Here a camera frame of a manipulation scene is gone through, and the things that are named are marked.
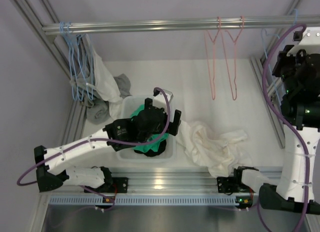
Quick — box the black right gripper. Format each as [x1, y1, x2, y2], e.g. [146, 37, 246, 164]
[271, 45, 312, 94]

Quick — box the black tank top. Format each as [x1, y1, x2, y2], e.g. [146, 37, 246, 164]
[144, 140, 167, 157]

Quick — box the green tank top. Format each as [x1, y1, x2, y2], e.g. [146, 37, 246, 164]
[131, 104, 169, 154]

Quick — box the blue hanger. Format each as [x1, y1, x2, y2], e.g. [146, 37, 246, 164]
[59, 22, 78, 101]
[76, 34, 95, 101]
[68, 22, 85, 101]
[261, 8, 301, 104]

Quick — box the pink hanger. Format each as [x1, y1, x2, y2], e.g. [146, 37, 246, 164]
[219, 15, 246, 101]
[203, 16, 221, 101]

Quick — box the white tank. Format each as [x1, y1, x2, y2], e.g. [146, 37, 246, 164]
[175, 121, 253, 179]
[86, 35, 123, 120]

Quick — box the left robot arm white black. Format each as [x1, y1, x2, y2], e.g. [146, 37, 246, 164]
[34, 98, 182, 192]

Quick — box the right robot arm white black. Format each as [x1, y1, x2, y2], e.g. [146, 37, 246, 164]
[232, 45, 320, 215]

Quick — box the grey tank top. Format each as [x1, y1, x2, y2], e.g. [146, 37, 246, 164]
[69, 33, 133, 125]

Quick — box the white plastic laundry basket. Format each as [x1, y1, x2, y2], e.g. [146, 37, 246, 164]
[116, 95, 176, 164]

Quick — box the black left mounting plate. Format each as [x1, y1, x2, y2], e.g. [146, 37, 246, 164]
[110, 177, 129, 194]

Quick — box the black mounting plate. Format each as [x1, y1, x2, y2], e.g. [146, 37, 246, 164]
[110, 177, 129, 194]
[216, 177, 244, 195]

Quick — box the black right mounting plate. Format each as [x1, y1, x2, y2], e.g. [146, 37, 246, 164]
[216, 177, 244, 195]

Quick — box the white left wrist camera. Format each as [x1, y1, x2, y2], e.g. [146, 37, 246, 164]
[152, 90, 173, 112]

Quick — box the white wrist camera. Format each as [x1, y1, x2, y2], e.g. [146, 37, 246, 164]
[152, 90, 173, 112]
[291, 27, 320, 55]

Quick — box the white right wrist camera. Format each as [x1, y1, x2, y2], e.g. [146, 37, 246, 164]
[291, 27, 320, 55]

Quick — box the aluminium hanging rail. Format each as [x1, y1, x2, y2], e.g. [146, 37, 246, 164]
[42, 14, 320, 35]

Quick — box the grey slotted cable duct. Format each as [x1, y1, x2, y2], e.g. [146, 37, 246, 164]
[49, 195, 244, 206]

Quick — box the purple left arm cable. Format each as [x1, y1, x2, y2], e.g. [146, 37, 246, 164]
[16, 86, 172, 213]

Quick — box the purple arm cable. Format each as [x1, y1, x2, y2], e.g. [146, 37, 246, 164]
[256, 23, 312, 232]
[16, 86, 172, 213]

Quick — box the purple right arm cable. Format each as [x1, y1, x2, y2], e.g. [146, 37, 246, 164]
[256, 23, 312, 232]

